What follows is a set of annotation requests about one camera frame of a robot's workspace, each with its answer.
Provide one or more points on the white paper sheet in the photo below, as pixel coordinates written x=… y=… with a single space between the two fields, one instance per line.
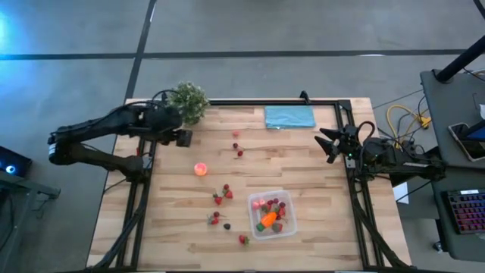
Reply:
x=401 y=193

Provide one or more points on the dark blue flat device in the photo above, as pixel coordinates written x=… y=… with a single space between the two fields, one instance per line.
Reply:
x=478 y=133

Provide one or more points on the orange toy carrot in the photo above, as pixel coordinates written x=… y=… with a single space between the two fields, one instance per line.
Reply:
x=269 y=219

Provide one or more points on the grey side desk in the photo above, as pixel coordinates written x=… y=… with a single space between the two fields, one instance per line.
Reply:
x=443 y=113

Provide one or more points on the folded light blue cloth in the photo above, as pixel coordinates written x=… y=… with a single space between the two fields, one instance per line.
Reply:
x=290 y=117

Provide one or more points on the black pole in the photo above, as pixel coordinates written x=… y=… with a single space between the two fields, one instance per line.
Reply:
x=460 y=60

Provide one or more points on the clear plastic tupperware container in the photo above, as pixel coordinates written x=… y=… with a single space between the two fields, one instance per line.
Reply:
x=288 y=232

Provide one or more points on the backlit black keyboard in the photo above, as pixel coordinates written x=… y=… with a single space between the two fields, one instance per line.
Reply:
x=468 y=212

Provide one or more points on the black frame clamp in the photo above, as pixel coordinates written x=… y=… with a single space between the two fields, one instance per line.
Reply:
x=304 y=96
x=164 y=98

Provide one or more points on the black blackberry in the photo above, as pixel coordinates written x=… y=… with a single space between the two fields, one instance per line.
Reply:
x=227 y=226

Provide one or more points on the potted green plant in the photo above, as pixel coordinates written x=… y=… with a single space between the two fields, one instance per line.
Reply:
x=191 y=104

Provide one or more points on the grey metal cart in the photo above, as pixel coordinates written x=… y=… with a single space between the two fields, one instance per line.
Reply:
x=34 y=187

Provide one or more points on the pink orange toy peach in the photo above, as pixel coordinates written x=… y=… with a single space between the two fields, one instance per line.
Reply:
x=200 y=169

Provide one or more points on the red strawberry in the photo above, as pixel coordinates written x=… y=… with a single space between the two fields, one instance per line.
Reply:
x=266 y=208
x=218 y=200
x=242 y=239
x=277 y=227
x=214 y=221
x=229 y=195
x=281 y=213

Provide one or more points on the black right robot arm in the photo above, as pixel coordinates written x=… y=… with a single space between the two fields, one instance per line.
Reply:
x=401 y=161

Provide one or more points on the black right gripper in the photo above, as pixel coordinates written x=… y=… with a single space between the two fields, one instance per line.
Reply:
x=350 y=142

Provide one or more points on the black smartphone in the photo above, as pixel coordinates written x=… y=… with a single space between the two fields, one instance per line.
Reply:
x=464 y=146

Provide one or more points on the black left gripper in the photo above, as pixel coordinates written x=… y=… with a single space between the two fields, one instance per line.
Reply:
x=163 y=121

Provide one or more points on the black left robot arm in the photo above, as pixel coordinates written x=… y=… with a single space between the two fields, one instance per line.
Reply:
x=94 y=127

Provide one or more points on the black box with blue light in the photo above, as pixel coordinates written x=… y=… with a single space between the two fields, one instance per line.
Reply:
x=19 y=161

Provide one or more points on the black caster wheel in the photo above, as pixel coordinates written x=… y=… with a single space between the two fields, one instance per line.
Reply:
x=437 y=246

